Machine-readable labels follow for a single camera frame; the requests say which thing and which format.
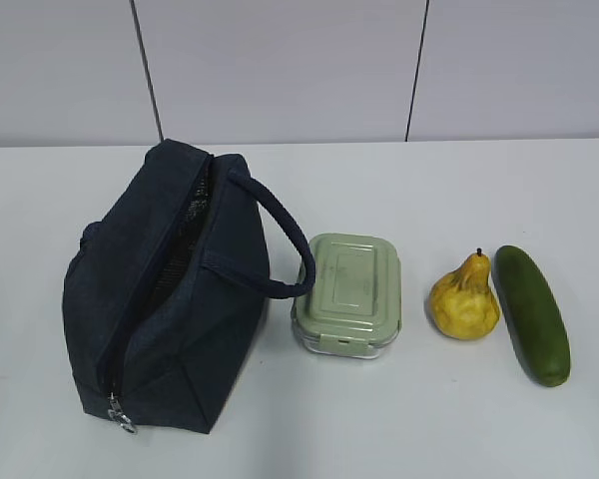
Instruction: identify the green lidded glass container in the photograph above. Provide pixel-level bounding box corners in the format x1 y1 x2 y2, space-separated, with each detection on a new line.
291 233 402 359

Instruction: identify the navy blue lunch bag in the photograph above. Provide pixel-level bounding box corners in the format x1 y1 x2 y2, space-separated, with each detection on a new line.
62 139 315 433

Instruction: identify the yellow pear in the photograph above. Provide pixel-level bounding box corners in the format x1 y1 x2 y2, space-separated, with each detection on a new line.
428 247 500 341

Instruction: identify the green cucumber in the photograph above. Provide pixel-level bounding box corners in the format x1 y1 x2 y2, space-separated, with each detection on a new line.
493 245 571 387

